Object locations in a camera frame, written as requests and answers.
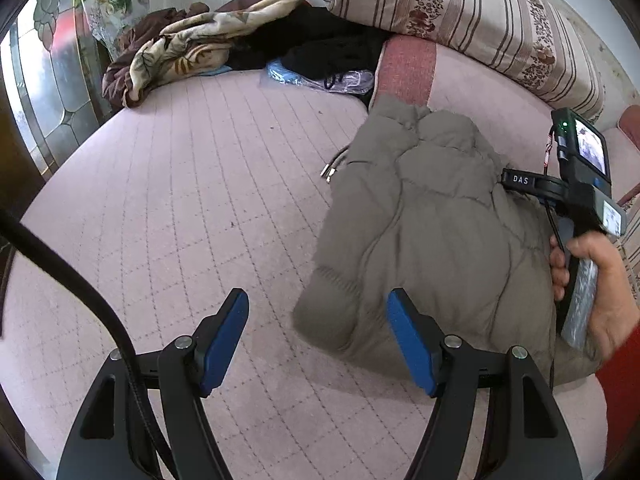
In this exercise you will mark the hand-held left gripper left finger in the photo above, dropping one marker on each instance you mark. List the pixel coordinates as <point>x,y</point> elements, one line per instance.
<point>227,340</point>

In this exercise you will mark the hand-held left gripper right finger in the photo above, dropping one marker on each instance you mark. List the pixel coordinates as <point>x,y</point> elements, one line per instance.
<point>412,345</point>

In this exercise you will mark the grey-olive padded jacket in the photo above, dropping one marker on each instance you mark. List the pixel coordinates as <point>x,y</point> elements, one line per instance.
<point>440,230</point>

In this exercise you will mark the person's right forearm red sleeve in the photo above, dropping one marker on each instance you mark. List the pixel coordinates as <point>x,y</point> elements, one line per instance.
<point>625,400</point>

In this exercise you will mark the black clothes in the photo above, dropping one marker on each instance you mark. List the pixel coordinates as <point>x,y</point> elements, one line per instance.
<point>320,45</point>

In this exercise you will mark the person's right hand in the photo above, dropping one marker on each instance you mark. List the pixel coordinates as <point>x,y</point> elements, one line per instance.
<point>612,300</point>

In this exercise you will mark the striped floral cushion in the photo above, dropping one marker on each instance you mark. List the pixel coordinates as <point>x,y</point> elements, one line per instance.
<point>475,15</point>
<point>632,260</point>

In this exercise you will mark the rose woven cushion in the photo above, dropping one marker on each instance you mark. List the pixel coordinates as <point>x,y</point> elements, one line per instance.
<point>631,125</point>
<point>405,65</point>

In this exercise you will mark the pink quilted sofa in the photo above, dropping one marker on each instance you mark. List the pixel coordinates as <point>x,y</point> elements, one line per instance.
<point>200,185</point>

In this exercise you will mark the clear plastic bag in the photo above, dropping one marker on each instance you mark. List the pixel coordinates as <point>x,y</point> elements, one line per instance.
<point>355,80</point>

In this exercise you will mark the blue plastic bag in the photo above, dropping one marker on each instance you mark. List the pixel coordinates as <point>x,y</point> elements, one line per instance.
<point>285,74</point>

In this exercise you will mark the brown floral blanket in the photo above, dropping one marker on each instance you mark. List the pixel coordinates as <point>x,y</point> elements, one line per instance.
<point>170,55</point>

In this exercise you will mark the stained glass door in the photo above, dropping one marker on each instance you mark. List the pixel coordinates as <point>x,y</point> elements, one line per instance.
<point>55,85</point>

